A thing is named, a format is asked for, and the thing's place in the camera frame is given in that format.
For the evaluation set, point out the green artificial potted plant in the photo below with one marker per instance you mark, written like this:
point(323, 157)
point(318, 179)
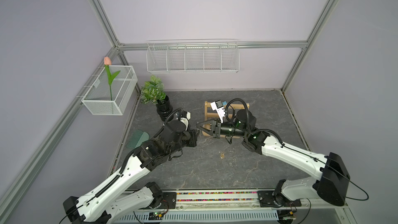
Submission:
point(153, 91)

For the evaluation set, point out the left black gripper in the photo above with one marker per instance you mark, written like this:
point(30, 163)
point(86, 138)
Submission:
point(191, 133)

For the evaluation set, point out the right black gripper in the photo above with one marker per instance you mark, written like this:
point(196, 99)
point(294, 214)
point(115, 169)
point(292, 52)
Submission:
point(216, 134)

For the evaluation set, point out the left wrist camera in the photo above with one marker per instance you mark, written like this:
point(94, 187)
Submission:
point(184, 117)

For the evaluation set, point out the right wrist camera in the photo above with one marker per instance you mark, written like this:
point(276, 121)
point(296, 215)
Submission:
point(218, 106)

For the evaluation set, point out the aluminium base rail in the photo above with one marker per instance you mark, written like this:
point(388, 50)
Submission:
point(217, 196)

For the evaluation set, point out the black plant pot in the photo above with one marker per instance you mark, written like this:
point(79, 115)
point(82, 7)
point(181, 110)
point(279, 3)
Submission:
point(164, 108)

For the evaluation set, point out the white mesh wall basket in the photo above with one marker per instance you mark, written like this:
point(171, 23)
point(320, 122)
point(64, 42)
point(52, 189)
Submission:
point(96, 97)

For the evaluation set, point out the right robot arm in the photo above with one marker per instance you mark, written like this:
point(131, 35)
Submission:
point(328, 176)

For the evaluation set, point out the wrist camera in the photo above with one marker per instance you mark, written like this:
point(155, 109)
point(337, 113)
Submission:
point(218, 106)
point(184, 117)

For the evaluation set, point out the white wire wall shelf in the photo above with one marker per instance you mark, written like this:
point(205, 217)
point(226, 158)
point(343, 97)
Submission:
point(193, 56)

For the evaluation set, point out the teal dustpan brush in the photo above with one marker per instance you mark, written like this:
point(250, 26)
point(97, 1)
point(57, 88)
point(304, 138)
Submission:
point(136, 139)

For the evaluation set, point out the white cable duct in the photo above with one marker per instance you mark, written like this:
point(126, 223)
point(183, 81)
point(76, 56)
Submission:
point(198, 217)

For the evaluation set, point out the pink artificial tulip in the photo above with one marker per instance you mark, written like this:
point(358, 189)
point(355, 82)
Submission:
point(111, 76)

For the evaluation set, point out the wooden jewelry display stand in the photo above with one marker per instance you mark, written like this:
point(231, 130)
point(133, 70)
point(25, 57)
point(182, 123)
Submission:
point(210, 114)

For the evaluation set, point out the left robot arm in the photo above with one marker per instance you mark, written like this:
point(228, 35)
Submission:
point(138, 163)

